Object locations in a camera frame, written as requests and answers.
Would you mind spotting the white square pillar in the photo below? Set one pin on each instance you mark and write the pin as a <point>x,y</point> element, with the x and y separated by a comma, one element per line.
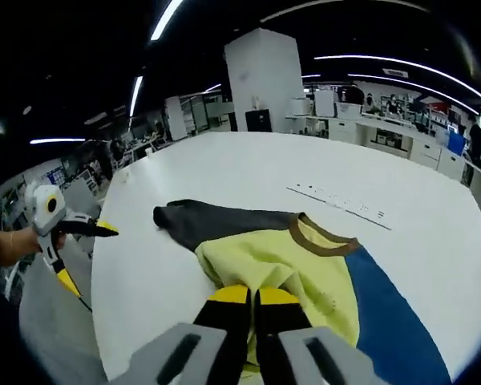
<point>264,80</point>

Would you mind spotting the person's left hand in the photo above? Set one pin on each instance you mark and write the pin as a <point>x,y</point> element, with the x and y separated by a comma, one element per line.
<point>32,243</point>

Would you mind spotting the yellow blue grey garment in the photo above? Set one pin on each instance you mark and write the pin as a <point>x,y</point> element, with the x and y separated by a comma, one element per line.
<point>264,256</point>

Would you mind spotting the white flat table strip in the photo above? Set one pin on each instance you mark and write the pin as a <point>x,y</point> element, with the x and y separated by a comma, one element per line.
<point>344,206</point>

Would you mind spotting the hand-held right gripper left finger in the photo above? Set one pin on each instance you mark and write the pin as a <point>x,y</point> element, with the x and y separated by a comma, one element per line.
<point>208,345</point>

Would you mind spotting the long white counter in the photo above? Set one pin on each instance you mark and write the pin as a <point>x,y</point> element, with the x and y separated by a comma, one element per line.
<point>385,132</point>

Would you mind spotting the white standing board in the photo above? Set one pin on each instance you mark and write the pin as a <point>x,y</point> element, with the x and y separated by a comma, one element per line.
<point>325,103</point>

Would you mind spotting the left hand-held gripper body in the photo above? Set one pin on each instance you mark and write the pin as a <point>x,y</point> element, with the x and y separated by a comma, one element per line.
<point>44,208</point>

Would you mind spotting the blue storage box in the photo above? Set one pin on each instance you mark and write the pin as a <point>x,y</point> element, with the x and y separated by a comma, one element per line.
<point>456,143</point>

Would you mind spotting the long curved ceiling light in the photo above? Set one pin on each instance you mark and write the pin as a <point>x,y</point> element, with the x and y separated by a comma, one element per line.
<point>405,83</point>
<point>405,64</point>

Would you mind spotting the black chair back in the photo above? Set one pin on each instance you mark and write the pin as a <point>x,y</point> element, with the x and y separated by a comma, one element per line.
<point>258,120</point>

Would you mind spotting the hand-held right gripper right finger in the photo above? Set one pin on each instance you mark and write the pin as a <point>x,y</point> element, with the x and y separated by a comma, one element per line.
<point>292,349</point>

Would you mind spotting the ceiling air vent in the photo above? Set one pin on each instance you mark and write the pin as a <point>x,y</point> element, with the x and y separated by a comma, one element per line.
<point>395,72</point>

